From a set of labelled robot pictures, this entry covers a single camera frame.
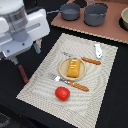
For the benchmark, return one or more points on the large grey pot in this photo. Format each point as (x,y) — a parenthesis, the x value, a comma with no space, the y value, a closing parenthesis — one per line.
(94,14)

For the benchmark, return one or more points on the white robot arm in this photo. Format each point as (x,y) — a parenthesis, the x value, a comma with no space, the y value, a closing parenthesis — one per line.
(13,5)

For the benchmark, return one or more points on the wooden handled fork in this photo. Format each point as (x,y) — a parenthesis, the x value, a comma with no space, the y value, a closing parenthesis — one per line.
(58,78)

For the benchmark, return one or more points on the brown toy sausage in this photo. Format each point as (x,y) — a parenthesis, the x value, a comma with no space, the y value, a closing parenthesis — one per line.
(23,74)

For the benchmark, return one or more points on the round beige plate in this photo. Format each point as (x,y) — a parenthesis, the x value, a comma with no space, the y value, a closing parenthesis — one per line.
(63,67)

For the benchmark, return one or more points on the red toy tomato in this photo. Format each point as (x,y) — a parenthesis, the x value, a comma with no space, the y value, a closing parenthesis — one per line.
(62,93)

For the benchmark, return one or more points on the small grey saucepan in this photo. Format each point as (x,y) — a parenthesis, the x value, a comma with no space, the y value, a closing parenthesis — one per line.
(69,11)

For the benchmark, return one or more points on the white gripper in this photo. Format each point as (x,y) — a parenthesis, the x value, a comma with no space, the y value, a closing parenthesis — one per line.
(19,30)

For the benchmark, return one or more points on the woven beige placemat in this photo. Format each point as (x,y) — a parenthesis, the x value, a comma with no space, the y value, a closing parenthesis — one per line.
(81,109)

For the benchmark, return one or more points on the wooden handled knife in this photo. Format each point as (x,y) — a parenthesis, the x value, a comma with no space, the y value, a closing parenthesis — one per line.
(83,58)

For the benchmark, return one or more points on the beige bowl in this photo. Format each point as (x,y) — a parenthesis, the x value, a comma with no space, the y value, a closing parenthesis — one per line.
(124,16)

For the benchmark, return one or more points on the orange toy bread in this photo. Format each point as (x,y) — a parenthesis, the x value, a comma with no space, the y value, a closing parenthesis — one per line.
(73,67)

